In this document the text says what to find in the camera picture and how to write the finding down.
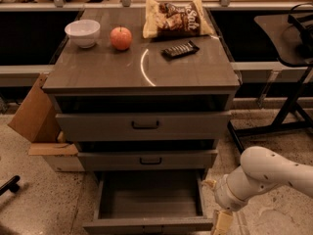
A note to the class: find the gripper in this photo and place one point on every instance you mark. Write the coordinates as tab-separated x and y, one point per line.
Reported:
222	192

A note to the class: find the grey bottom drawer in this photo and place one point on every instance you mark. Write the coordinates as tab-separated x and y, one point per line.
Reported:
149	202

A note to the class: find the grey drawer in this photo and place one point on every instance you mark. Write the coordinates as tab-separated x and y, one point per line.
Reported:
154	160
149	202
143	126

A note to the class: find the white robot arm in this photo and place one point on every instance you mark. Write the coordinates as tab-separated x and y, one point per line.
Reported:
261	171

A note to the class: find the grey top drawer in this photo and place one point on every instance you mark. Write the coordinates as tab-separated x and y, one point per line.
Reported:
143	126

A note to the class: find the grey middle drawer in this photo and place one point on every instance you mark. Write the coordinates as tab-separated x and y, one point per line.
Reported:
154	160

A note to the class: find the dark wooden drawer cabinet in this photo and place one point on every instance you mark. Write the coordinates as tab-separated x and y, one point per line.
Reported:
103	80

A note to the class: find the black candy bar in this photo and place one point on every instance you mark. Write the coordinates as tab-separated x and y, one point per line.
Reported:
180	50

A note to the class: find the black side table stand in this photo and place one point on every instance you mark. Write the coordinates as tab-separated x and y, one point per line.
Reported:
290	37

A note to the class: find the yellow brown chip bag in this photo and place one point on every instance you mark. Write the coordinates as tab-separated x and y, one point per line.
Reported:
164	19

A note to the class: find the red apple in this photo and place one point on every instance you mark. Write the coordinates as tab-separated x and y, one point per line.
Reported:
121	38

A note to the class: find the brown cardboard box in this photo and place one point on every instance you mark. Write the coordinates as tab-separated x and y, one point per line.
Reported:
35	120

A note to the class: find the black chair leg caster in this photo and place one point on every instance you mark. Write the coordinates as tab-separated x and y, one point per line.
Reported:
11	185

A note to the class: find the white ceramic bowl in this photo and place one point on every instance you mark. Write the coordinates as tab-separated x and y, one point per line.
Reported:
83	33

